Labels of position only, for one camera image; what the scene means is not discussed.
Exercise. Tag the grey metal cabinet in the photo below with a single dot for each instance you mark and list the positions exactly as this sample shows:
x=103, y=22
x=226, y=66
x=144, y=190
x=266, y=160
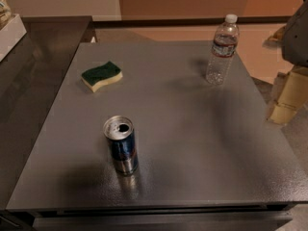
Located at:
x=203, y=151

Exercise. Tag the dark side counter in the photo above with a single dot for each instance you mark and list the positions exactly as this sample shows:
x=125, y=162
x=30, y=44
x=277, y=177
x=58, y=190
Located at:
x=30, y=77

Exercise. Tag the white box on counter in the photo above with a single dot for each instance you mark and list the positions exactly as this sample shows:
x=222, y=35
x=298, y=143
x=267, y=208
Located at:
x=10, y=35

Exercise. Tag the clear plastic water bottle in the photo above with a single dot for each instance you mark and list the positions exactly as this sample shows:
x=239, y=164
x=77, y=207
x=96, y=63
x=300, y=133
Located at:
x=223, y=49

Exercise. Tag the green yellow sponge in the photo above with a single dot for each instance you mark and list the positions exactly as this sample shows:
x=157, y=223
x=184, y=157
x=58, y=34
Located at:
x=104, y=75

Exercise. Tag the blue silver redbull can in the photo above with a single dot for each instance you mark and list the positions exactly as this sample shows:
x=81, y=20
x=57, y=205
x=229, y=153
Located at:
x=120, y=135

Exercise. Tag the packaged item on box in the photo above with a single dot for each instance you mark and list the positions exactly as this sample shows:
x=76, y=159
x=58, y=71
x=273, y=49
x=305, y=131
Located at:
x=5, y=13

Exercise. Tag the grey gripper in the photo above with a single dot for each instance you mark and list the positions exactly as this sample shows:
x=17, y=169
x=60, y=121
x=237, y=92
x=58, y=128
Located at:
x=296, y=38

